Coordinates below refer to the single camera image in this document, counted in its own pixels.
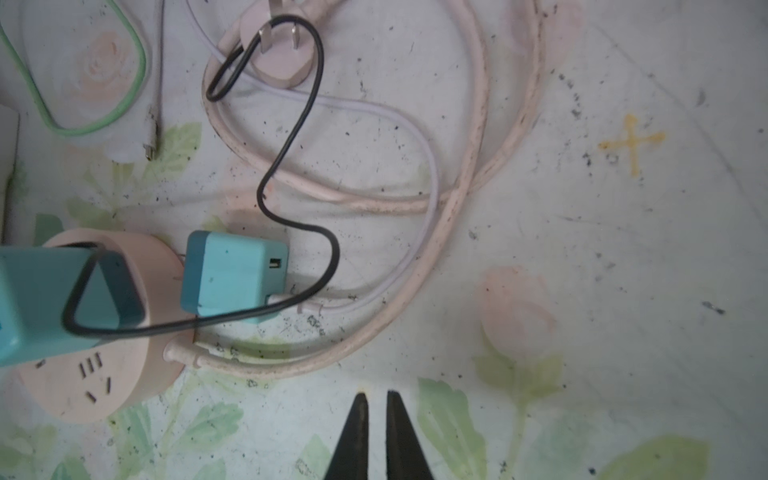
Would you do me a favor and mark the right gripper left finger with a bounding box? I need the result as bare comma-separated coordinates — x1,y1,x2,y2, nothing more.
324,393,369,480

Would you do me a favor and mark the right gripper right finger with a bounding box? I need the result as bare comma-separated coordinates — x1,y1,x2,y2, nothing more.
386,390,434,480

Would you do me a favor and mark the teal adapter with white cable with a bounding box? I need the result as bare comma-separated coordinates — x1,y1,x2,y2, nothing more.
180,230,289,317

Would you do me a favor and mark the round pink socket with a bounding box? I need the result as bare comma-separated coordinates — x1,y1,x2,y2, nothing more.
15,228,194,423

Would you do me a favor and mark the black thin cable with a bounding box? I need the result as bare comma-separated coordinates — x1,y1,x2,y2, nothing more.
61,14,341,338

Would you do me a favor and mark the teal adapter with black cable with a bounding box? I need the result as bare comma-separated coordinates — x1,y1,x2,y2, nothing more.
1,246,145,367

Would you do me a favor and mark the green charging cable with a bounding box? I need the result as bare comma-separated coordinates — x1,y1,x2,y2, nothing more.
0,0,149,138

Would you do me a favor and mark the pink three-pin plug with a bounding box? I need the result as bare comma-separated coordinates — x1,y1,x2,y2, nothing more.
218,1,327,89

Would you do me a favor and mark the white blue power strip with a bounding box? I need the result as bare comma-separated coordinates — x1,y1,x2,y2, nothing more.
0,105,19,236

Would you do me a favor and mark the white coiled cable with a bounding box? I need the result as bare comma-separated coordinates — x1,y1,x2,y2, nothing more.
143,0,442,316

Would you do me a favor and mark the pink socket cord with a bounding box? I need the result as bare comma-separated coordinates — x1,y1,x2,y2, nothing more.
163,0,547,380

